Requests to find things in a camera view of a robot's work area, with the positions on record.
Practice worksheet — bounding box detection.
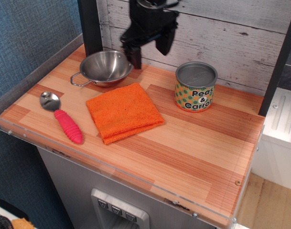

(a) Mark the peas and carrots toy can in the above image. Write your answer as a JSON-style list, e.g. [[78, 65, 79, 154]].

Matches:
[[174, 62, 218, 113]]

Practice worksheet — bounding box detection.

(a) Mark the silver dispenser button panel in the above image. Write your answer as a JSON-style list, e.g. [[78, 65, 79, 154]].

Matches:
[[91, 188, 151, 229]]

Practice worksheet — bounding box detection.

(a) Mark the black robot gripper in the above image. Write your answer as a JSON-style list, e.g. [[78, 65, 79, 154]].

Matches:
[[120, 2, 179, 69]]

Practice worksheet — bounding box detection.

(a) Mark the spoon with pink handle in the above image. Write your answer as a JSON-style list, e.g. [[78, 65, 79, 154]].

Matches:
[[39, 92, 83, 144]]

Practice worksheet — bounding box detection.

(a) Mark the white toy sink unit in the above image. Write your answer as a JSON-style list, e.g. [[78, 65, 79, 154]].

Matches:
[[252, 88, 291, 189]]

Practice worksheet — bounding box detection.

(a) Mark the orange object at bottom left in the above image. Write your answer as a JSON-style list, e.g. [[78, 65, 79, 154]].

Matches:
[[11, 218, 35, 229]]

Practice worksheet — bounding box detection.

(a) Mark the clear acrylic counter guard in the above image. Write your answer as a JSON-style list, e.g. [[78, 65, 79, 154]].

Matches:
[[0, 109, 264, 229]]

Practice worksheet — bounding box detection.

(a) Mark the dark vertical left post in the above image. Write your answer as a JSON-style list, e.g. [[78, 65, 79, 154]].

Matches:
[[77, 0, 103, 56]]

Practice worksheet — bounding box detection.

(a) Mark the grey toy fridge cabinet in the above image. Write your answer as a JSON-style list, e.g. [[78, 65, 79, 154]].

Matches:
[[38, 148, 213, 229]]

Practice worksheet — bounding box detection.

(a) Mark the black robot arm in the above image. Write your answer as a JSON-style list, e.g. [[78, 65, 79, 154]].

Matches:
[[120, 0, 179, 69]]

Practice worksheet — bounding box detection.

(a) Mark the dark vertical post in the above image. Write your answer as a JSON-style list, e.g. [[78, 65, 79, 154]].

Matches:
[[77, 0, 103, 56], [258, 0, 291, 117]]

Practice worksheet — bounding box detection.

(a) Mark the folded orange cloth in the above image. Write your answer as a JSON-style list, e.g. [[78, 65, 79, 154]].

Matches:
[[86, 83, 164, 145]]

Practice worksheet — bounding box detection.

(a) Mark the dark vertical right post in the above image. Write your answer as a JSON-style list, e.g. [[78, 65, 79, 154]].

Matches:
[[258, 0, 291, 117]]

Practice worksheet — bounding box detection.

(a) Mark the small steel pot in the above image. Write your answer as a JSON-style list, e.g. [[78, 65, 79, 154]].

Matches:
[[70, 51, 133, 87]]

